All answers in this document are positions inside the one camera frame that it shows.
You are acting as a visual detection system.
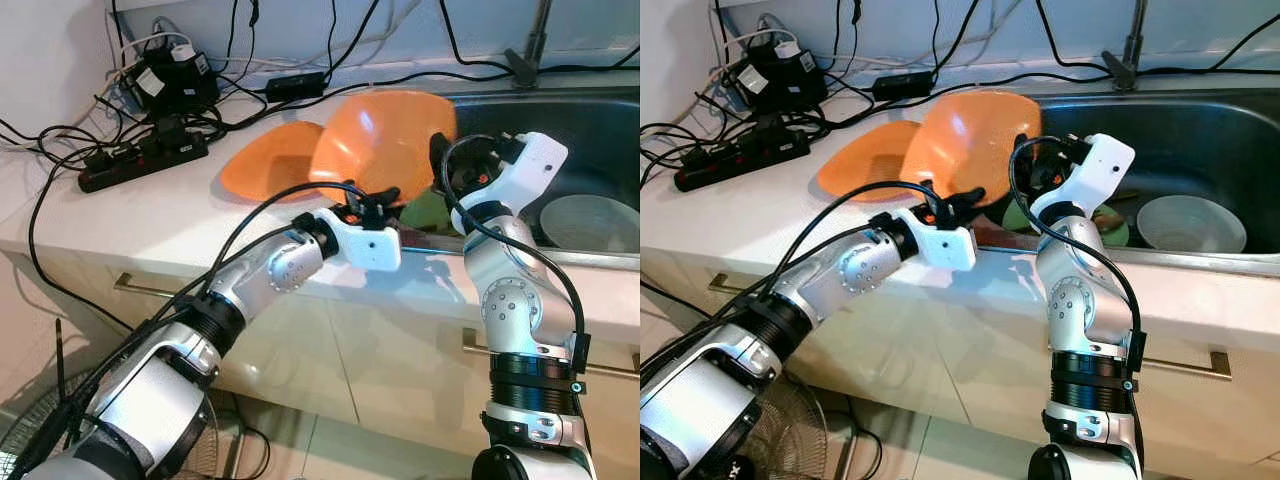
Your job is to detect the black power adapter block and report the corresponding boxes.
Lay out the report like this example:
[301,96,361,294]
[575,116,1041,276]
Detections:
[725,40,829,119]
[125,42,221,121]

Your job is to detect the stainless steel kitchen sink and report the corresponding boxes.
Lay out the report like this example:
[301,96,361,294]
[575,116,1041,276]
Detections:
[975,88,1280,276]
[400,88,641,271]

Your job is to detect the short metal cabinet handle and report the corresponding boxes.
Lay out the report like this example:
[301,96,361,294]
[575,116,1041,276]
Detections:
[113,272,196,301]
[707,272,776,298]

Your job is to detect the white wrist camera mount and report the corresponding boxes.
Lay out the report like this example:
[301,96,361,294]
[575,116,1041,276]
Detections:
[1032,133,1136,221]
[478,132,569,216]
[315,207,403,273]
[900,207,978,271]

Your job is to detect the green plate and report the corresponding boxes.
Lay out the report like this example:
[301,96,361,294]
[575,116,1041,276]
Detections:
[400,188,461,233]
[1003,195,1131,248]

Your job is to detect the orange plastic bowl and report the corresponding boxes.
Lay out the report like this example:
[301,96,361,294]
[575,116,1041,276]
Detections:
[308,90,459,208]
[900,90,1041,206]

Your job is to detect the black power strip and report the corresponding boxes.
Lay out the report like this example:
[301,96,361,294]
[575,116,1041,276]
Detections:
[78,130,209,194]
[675,130,811,193]

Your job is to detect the dark sink faucet pole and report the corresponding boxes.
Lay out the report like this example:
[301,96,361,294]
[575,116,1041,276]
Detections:
[503,0,554,89]
[1103,0,1149,91]

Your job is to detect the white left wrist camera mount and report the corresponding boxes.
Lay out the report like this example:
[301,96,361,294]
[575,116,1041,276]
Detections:
[900,207,978,271]
[315,207,403,273]

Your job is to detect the small black adapter box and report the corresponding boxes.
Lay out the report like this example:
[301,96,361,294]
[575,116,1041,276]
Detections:
[872,72,936,99]
[265,72,328,101]

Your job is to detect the orange plastic plate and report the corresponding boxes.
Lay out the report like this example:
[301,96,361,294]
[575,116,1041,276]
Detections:
[817,120,921,203]
[220,121,326,204]

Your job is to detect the pale white bowl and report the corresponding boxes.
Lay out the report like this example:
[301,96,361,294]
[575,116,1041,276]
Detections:
[1137,195,1248,253]
[540,195,641,253]

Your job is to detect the metal cage floor fan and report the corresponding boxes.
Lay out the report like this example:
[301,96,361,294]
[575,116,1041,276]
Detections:
[740,375,826,480]
[0,380,221,480]

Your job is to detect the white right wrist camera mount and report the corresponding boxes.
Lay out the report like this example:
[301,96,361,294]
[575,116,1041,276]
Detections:
[478,132,569,216]
[1032,133,1136,221]

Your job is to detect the black power strip cord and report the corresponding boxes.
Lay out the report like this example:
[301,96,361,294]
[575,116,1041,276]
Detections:
[640,278,704,323]
[27,165,136,336]

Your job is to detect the cream cabinet door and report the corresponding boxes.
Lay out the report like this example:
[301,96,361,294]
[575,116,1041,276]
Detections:
[30,255,361,426]
[335,295,641,466]
[660,265,951,426]
[925,305,1280,471]

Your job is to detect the black counter cable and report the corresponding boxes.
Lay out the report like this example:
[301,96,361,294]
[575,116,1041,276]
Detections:
[325,45,641,93]
[933,10,1280,93]

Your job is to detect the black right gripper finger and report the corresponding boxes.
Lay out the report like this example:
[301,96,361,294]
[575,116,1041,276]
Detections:
[1010,133,1038,196]
[428,132,456,198]

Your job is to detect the black wall cable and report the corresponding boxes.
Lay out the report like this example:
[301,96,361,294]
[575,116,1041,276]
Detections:
[438,0,513,75]
[932,0,984,77]
[322,0,383,79]
[1033,0,1108,75]

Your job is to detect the long metal cabinet handle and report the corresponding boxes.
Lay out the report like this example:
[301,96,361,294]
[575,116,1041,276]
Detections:
[1138,345,1233,381]
[462,327,641,381]

